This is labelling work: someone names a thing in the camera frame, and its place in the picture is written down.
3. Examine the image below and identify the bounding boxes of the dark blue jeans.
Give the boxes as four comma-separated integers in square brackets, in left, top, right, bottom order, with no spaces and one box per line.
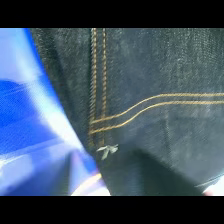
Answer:
[29,28,224,197]

